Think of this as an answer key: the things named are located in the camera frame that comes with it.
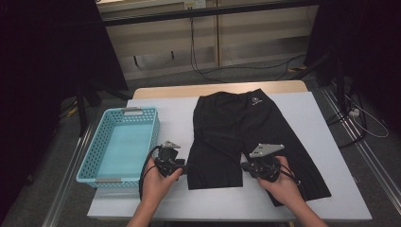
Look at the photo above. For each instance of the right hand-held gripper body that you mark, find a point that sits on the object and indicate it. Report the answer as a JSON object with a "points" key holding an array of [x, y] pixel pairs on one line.
{"points": [[266, 167]]}

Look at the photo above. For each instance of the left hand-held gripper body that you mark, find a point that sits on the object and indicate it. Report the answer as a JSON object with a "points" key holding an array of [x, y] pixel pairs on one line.
{"points": [[168, 160]]}

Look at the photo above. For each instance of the light blue plastic basket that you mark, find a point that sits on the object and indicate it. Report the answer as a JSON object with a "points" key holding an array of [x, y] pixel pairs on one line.
{"points": [[123, 151]]}

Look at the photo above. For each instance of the black shorts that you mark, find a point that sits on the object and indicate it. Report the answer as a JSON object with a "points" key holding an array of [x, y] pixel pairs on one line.
{"points": [[220, 126]]}

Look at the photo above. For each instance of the person's right hand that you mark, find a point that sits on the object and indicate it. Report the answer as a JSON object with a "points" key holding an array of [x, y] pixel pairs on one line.
{"points": [[285, 189]]}

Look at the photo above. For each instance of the person's left hand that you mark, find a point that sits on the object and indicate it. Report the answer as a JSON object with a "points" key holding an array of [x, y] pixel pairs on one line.
{"points": [[156, 189]]}

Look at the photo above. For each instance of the light wooden table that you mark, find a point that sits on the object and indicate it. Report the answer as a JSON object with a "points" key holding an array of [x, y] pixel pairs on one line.
{"points": [[173, 91]]}

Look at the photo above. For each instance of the black metal stand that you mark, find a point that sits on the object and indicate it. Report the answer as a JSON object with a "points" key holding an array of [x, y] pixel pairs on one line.
{"points": [[340, 85], [82, 113]]}

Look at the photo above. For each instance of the white power plug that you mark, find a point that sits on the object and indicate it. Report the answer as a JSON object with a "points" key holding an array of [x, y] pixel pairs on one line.
{"points": [[354, 112]]}

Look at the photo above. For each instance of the yellow floor tape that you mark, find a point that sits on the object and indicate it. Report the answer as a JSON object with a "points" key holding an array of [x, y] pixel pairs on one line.
{"points": [[72, 111]]}

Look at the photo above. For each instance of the beige cabinet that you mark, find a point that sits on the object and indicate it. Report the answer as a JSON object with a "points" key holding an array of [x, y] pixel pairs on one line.
{"points": [[252, 31]]}

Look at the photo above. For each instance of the black crossbar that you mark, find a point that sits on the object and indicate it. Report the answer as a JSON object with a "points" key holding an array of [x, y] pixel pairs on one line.
{"points": [[201, 12]]}

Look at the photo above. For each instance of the black curtain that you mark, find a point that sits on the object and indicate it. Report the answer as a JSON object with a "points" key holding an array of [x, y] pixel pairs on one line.
{"points": [[372, 47], [47, 63]]}

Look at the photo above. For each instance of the aluminium floor rail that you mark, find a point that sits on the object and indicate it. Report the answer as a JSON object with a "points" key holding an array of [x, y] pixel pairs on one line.
{"points": [[372, 157], [67, 179]]}

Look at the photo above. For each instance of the white wall socket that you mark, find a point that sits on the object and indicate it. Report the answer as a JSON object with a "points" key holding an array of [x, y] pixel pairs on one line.
{"points": [[195, 3]]}

